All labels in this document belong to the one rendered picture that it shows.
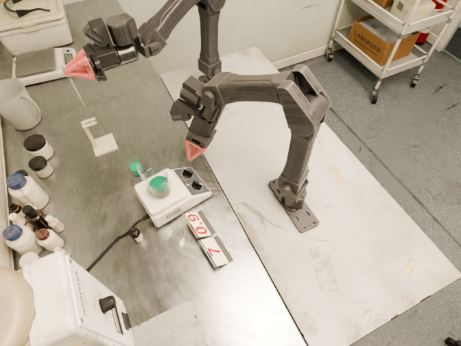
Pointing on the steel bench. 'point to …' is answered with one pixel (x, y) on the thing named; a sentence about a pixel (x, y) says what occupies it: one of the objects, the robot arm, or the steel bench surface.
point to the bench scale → (41, 64)
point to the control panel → (191, 181)
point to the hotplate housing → (175, 206)
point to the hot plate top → (178, 192)
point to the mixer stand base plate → (171, 329)
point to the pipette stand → (107, 145)
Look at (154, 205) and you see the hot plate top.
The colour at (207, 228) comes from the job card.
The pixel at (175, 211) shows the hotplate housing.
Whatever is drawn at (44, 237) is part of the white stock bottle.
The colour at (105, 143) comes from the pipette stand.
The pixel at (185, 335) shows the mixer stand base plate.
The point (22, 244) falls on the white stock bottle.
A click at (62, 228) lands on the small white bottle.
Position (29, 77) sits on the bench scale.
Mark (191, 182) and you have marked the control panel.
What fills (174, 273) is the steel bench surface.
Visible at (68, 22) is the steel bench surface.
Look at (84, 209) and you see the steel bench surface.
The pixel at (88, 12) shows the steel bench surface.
